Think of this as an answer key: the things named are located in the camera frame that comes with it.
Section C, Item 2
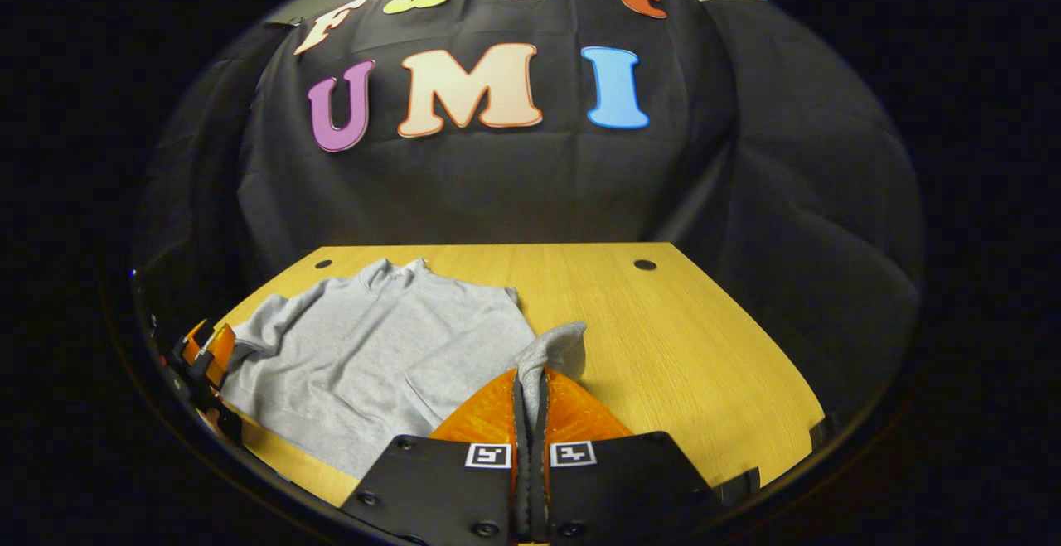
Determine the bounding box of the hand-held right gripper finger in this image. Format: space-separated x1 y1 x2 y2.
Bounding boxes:
340 368 532 546
530 366 722 546

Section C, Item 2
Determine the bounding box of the grey sweatshirt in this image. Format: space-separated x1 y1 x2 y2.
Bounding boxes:
220 258 588 481

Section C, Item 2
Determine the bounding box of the black backdrop cloth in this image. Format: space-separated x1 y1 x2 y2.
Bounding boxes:
133 0 925 431

